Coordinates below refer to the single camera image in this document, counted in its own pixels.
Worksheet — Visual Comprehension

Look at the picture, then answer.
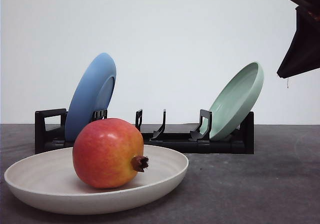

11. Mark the light green plate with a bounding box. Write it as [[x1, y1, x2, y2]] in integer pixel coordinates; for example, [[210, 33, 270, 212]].
[[201, 62, 265, 141]]

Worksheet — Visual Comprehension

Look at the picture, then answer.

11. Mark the white plate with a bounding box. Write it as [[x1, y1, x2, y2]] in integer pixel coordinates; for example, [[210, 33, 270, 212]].
[[4, 145, 188, 215]]

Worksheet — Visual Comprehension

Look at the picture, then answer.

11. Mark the red yellow pomegranate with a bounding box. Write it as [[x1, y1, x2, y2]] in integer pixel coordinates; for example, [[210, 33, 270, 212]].
[[72, 118, 149, 189]]

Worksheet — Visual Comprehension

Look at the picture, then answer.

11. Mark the blue plate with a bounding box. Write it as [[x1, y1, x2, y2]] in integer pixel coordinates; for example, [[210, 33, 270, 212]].
[[65, 53, 117, 142]]

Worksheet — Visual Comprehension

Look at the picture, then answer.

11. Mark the black plastic dish rack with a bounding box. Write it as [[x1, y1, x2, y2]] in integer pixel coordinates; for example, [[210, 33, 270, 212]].
[[34, 108, 255, 155]]

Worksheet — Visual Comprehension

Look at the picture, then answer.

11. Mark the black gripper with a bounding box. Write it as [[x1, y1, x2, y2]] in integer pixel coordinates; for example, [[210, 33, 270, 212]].
[[277, 0, 320, 79]]

